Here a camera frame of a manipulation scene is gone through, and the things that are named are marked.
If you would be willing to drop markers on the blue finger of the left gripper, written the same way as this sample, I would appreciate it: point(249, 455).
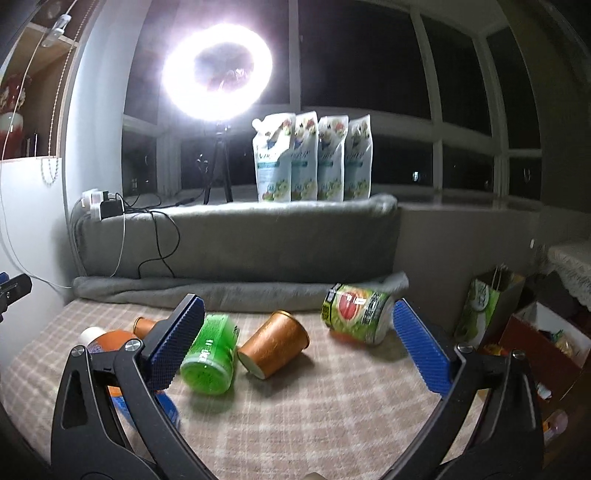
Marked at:
point(13, 289)

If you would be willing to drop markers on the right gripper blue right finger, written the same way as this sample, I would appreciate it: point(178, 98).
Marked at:
point(487, 424)

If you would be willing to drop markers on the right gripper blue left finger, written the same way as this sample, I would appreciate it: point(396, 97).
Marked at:
point(87, 439)

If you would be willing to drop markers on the orange cup lying left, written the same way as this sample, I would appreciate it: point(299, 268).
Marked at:
point(142, 326)

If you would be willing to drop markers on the green tea cup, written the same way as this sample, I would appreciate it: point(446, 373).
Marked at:
point(209, 365)

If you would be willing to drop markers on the grapefruit label green cup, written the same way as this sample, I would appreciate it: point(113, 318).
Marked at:
point(362, 314)

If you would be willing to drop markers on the orange cup white base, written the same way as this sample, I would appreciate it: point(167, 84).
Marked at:
point(278, 341)

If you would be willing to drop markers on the red cardboard box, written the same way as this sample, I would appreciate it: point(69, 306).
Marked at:
point(557, 350)

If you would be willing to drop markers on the white power strip with plugs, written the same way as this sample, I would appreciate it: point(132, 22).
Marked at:
point(93, 201)

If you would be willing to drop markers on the black power adapter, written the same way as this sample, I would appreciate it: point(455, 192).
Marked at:
point(110, 206)

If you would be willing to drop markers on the green paper bag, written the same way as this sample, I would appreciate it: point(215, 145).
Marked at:
point(492, 298)

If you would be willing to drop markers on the plaid tablecloth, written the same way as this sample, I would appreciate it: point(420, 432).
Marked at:
point(341, 410)

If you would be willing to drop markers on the white lace cloth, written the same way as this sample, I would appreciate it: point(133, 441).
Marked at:
point(572, 263)

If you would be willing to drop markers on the red white vase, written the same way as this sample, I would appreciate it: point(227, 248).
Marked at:
point(13, 97)

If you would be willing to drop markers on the grey blanket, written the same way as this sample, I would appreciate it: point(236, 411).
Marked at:
point(243, 257)

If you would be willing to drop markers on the black tripod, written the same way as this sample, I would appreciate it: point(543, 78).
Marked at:
point(218, 166)

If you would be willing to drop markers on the ring light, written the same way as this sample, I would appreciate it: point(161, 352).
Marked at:
point(217, 73)

